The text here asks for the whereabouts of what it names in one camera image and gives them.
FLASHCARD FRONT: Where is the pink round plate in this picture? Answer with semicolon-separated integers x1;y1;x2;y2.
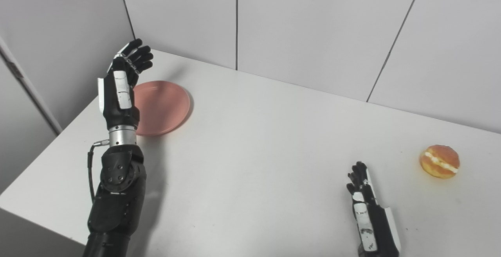
133;80;191;137

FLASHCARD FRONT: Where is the cream puff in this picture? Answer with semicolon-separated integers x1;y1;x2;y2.
420;144;460;179

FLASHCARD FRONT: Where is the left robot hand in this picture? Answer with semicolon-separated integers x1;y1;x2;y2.
97;38;154;131

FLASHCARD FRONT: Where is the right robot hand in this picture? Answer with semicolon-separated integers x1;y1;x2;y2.
346;161;402;257

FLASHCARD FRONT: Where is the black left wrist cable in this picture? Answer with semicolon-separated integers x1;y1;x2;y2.
88;139;110;205

